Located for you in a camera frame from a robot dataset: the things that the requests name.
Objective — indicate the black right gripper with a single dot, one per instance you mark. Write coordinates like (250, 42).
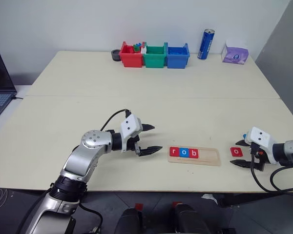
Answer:
(258, 159)

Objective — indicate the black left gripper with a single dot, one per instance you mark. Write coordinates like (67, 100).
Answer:
(134, 145)

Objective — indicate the red letter o tile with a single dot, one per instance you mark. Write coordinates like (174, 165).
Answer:
(236, 151)

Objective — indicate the red letter r tile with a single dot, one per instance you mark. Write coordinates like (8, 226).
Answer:
(174, 151)

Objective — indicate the wooden letter tray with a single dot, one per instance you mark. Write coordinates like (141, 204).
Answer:
(207, 156)

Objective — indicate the blue letter o tile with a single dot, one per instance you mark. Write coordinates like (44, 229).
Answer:
(184, 152)

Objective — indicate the red letter b tile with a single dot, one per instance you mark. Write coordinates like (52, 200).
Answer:
(193, 153)

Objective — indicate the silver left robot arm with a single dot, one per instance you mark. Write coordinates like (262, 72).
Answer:
(92, 141)

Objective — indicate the blue letter t tile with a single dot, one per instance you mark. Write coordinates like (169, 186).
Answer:
(244, 135)

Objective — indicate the crumpled white paper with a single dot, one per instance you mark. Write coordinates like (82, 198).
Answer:
(208, 197)

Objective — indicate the red tag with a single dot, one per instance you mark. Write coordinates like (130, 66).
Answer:
(138, 206)

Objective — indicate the green plastic bin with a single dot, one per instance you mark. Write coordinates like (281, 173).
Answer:
(153, 62)

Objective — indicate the red plastic bin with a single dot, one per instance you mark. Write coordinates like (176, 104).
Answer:
(131, 61)

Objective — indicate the blue plastic bin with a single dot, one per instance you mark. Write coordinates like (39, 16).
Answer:
(177, 63)

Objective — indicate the dark rounded shape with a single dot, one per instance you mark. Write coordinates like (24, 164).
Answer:
(129, 221)
(189, 219)

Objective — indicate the dark grey round bowl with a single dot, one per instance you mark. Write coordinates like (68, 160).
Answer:
(115, 56)

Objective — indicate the red and white toy piece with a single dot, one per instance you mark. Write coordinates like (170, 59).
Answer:
(143, 49)

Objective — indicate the small green toy brick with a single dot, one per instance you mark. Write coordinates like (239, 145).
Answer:
(137, 49)

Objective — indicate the small blue toy bricks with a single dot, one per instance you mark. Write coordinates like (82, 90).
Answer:
(137, 45)

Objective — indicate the purple tissue pack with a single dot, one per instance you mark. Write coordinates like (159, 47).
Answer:
(234, 58)

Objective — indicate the blue drink can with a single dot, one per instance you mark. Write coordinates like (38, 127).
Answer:
(205, 46)

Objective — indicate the dark laptop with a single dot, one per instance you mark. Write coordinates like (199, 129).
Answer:
(0, 73)

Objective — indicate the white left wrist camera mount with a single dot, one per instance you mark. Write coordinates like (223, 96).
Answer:
(130, 125)

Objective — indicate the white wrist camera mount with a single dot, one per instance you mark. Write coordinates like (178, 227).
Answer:
(258, 136)
(130, 125)

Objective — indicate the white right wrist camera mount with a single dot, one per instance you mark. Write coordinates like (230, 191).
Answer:
(258, 136)

